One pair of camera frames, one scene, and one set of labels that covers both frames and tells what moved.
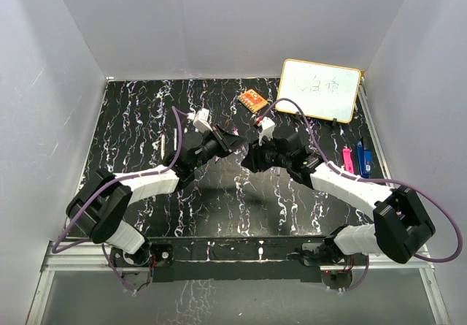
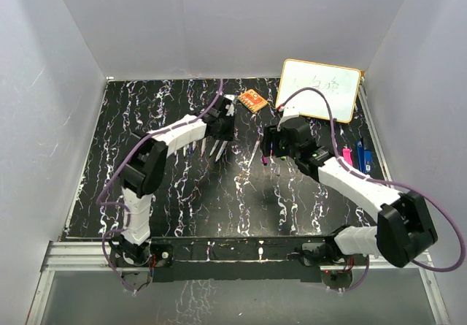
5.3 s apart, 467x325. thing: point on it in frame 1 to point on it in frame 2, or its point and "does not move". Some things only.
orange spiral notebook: (252, 100) does not move
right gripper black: (254, 160) to (269, 144)
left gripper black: (225, 142) to (229, 136)
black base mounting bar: (282, 259) does not move
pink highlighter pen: (347, 158) does not move
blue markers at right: (364, 159) does not move
